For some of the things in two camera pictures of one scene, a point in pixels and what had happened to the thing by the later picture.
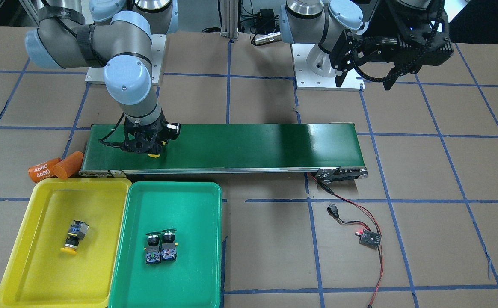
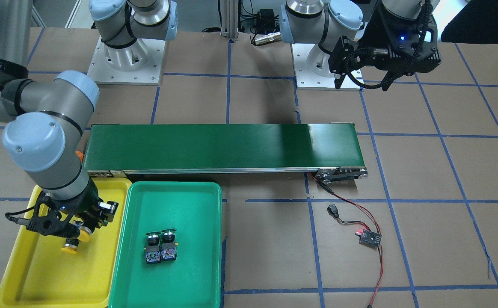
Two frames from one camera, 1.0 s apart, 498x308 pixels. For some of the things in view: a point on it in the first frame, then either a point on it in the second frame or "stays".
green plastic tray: x=194 y=280 stays
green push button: x=168 y=248 stays
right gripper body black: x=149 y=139 to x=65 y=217
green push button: x=153 y=254 stays
